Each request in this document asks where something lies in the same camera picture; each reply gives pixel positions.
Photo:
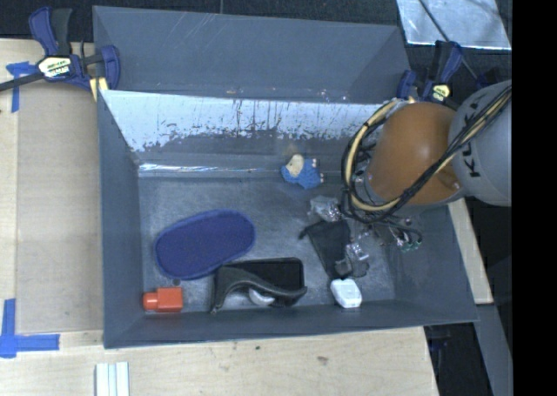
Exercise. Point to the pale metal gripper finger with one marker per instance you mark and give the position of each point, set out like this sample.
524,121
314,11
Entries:
344,268
358,252

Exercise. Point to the white small box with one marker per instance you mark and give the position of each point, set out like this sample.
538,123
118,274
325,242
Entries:
346,293

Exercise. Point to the black flat box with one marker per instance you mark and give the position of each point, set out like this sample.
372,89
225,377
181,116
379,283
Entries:
278,271

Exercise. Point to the blue toy animal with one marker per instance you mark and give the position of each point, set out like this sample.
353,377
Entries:
306,174

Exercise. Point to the black curved plastic tool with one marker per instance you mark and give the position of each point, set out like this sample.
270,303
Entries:
230,283

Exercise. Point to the blue oval cloth pad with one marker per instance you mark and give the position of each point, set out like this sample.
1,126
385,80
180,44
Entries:
204,244

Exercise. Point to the orange plastic block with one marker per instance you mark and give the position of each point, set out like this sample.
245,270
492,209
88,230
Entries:
167,299

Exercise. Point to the grey metal bin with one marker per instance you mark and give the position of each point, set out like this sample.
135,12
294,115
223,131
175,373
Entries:
243,59

